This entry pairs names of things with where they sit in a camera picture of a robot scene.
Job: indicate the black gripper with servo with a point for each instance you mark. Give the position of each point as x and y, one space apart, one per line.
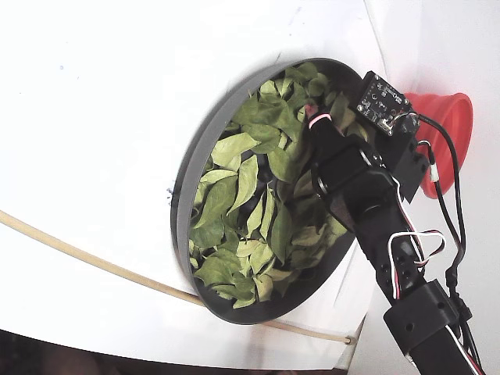
331 148

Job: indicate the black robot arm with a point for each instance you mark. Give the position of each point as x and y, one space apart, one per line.
422 324

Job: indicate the pile of green leaves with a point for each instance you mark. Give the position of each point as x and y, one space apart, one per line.
242 183

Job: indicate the dark grey round bowl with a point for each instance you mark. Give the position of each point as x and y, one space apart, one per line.
183 218

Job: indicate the red plastic cup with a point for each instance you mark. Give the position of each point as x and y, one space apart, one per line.
449 113

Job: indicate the beige thin tube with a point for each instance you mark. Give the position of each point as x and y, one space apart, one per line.
78 254

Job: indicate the black camera circuit board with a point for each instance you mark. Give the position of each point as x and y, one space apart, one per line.
379 101

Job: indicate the black printed camera mount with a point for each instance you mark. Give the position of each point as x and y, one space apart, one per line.
410 160

